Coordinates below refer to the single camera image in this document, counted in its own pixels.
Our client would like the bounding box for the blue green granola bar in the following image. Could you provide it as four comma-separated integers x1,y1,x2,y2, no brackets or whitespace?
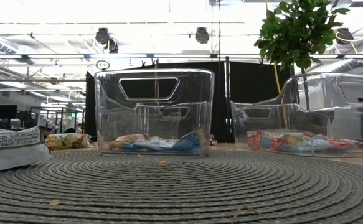
121,129,207,154
0,126,52,175

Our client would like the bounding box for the red granola bar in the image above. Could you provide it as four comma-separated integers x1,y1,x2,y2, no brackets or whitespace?
302,132,363,152
246,129,309,153

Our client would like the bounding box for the green yellow granola bar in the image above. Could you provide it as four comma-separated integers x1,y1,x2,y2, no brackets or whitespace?
45,133,94,151

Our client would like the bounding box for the clear plastic bin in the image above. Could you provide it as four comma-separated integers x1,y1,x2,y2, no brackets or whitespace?
93,68,216,156
230,72,363,159

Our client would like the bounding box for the black curtain partition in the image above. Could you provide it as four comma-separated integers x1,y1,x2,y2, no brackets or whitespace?
85,61,291,144

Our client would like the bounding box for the black round ceiling spotlight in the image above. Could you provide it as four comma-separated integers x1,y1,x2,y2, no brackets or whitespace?
194,27,210,45
95,27,111,45
336,27,355,45
106,37,120,54

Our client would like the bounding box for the grey round woven placemat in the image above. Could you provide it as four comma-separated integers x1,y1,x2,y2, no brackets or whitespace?
0,149,363,224

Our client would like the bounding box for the green potted plant black pot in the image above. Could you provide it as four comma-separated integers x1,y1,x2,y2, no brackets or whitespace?
254,0,351,110

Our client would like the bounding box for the black computer monitor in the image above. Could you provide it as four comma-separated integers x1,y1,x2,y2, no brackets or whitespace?
0,105,18,121

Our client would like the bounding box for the yellow hanging cable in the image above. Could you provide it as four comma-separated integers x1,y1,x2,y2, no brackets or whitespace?
264,0,290,130

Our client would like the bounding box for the black workstation frame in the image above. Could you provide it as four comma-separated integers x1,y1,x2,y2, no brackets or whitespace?
28,106,85,135

